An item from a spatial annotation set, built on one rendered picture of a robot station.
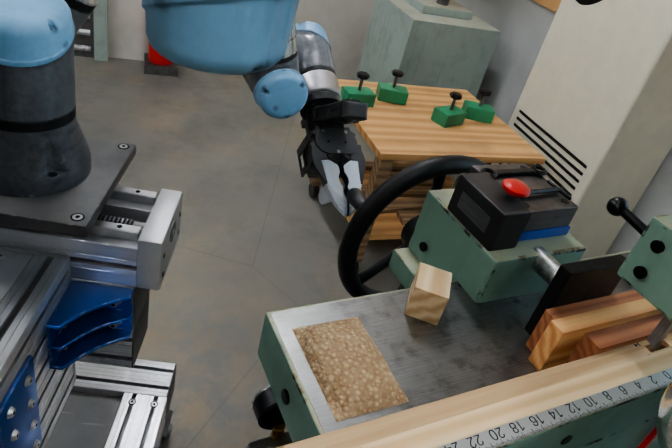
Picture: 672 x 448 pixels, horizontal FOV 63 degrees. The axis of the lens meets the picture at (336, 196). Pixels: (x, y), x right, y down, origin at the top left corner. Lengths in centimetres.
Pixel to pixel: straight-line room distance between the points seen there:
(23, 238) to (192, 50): 62
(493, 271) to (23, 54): 58
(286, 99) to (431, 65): 197
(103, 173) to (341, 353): 49
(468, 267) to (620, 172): 157
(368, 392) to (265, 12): 32
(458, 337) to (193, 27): 41
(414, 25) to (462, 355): 216
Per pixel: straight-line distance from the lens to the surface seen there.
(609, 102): 207
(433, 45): 270
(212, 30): 27
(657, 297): 57
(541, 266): 63
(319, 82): 92
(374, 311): 57
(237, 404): 158
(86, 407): 132
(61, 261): 85
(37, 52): 74
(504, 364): 58
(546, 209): 64
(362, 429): 43
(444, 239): 66
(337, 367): 49
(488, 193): 61
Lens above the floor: 128
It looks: 32 degrees down
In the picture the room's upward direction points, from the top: 15 degrees clockwise
